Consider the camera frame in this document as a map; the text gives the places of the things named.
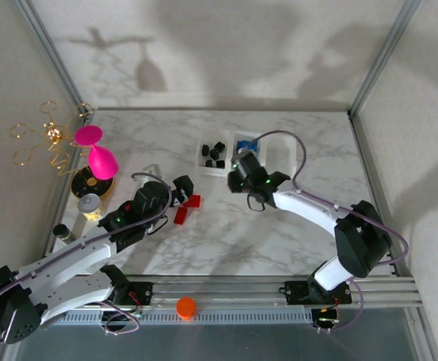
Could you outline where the aluminium frame post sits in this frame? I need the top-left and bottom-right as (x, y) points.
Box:
(14, 0), (95, 117)
(348, 0), (424, 117)

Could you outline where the white three-compartment container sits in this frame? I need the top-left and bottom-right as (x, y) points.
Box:
(195, 126), (298, 181)

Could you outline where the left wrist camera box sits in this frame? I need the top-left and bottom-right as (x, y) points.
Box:
(143, 162), (163, 180)

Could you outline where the aluminium side rail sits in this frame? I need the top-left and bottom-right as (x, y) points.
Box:
(348, 111), (421, 281)

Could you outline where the small black bottle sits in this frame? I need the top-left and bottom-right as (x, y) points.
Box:
(52, 223), (77, 241)

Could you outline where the aluminium frame rail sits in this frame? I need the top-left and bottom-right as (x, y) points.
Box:
(45, 276), (424, 310)

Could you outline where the grey slotted cable duct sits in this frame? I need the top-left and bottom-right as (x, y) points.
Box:
(53, 310), (316, 326)

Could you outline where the yellow tin with grey lid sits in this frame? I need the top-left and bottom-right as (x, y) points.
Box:
(77, 193), (104, 222)

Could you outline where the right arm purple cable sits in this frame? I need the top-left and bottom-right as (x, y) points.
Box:
(254, 129), (410, 334)

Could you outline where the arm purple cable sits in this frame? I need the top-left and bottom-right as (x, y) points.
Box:
(0, 171), (174, 346)
(254, 129), (410, 334)

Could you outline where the gold wire glass rack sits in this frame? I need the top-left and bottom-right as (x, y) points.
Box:
(9, 100), (116, 200)

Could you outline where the aluminium back rail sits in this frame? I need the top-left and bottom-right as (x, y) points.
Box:
(92, 107), (353, 114)

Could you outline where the orange plastic cap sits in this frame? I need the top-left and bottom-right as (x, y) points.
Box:
(176, 296), (198, 323)

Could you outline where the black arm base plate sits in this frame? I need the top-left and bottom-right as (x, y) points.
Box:
(107, 281), (154, 306)
(285, 280), (354, 305)

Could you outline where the pink plastic goblet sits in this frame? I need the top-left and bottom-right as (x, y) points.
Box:
(74, 126), (119, 181)

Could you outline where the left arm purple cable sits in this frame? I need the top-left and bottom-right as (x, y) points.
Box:
(0, 171), (174, 346)

